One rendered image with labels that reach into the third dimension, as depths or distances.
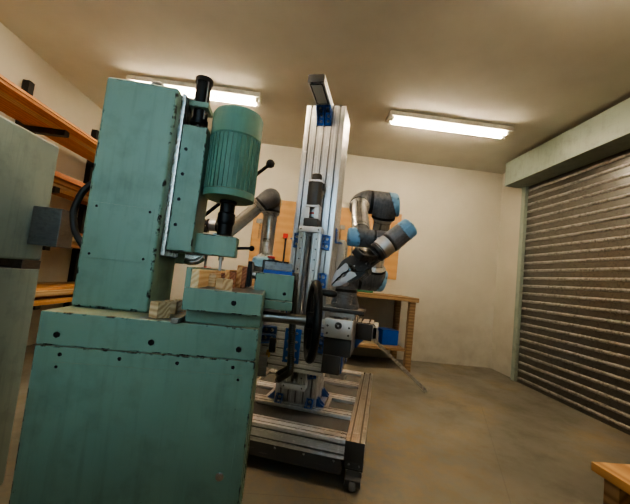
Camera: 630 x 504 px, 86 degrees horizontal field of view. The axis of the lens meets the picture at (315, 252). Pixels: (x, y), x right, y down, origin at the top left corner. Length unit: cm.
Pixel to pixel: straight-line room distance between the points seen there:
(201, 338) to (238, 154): 60
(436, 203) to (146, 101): 425
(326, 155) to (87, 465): 177
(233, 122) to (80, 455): 104
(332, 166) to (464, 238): 330
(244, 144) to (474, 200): 437
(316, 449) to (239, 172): 132
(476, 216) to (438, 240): 65
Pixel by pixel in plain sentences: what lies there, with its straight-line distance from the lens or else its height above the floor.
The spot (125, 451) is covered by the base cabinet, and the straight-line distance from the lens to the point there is 115.
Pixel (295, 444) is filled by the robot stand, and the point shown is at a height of 16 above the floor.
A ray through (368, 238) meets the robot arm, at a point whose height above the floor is 113.
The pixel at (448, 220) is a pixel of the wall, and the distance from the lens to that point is 504.
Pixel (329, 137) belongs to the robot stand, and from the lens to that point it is 218.
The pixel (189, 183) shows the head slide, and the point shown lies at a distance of 120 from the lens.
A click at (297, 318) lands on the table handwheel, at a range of 119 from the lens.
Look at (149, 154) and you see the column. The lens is 121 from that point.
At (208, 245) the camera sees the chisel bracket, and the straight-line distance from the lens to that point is 118.
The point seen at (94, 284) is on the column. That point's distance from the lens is 121.
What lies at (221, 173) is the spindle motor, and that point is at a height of 127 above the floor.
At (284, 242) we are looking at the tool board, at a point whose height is 138.
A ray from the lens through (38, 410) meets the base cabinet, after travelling 120.
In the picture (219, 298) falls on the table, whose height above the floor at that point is 88.
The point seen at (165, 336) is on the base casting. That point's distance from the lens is 103.
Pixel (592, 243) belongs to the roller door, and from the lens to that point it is 409.
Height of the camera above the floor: 96
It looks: 4 degrees up
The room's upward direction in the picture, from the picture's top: 6 degrees clockwise
